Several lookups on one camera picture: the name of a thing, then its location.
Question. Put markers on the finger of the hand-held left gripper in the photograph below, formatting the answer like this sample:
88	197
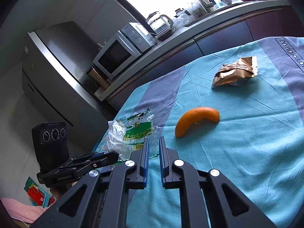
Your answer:
104	159
85	157

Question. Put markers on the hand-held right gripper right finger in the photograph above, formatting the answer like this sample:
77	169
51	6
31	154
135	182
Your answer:
163	161

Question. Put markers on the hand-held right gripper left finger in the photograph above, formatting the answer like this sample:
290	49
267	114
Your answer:
145	161

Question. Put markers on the green printed snack packet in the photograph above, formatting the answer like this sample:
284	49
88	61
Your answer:
139	133

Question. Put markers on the red and teal package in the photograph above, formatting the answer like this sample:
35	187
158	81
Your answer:
38	191

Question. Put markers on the orange peel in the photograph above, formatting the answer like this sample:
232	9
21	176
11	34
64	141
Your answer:
190	121

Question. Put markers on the silver refrigerator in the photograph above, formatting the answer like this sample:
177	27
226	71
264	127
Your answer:
54	76

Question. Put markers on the pink cloth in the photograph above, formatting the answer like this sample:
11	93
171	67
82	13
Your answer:
21	211

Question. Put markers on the copper metal canister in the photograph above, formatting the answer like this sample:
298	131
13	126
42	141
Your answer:
98	77

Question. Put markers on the white microwave oven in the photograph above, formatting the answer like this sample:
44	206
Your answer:
118	52

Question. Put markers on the gold foil snack wrapper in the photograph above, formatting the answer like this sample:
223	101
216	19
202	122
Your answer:
235	72

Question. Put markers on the white kitchen countertop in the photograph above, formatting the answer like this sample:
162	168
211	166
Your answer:
190	27

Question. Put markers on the glass electric kettle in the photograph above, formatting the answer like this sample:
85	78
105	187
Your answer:
159	23

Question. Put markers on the dark kitchen base cabinets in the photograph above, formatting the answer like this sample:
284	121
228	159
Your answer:
225	35

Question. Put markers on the crumpled clear plastic bags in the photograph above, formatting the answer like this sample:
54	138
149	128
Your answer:
181	19

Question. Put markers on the small glass jar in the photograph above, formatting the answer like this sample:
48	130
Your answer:
178	11

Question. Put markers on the plastic bag of food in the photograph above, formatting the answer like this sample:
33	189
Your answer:
192	9

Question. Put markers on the white shallow dish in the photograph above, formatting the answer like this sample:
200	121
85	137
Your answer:
225	1

